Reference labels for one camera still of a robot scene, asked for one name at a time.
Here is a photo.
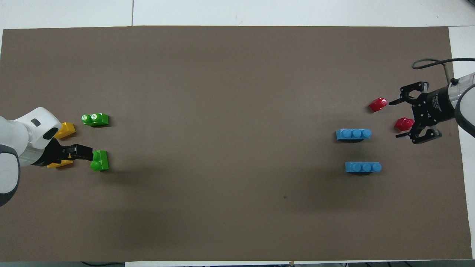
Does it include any red toy brick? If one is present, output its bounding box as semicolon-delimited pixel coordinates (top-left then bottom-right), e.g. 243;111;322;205
368;97;388;112
394;117;415;132

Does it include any blue three-stud toy brick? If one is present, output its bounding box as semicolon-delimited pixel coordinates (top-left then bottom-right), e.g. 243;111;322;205
345;162;382;174
336;129;372;141

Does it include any yellow toy brick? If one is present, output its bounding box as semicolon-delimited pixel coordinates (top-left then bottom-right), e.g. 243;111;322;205
47;159;74;169
55;122;76;140

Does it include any plain green toy brick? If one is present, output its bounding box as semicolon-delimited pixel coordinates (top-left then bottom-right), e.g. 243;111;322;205
90;150;109;172

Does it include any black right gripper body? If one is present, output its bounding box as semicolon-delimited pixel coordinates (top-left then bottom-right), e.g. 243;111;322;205
411;86;456;131

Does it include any black cable at table edge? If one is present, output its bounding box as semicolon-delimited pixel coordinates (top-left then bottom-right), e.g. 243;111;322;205
81;261;125;267

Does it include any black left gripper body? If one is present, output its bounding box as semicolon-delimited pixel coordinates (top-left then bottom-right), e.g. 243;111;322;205
40;137;75;168

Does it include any brown table mat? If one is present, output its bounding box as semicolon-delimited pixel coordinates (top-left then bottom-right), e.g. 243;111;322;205
0;25;473;262

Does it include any green brick with white studs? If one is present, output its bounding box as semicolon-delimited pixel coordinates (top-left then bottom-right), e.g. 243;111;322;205
81;113;109;127

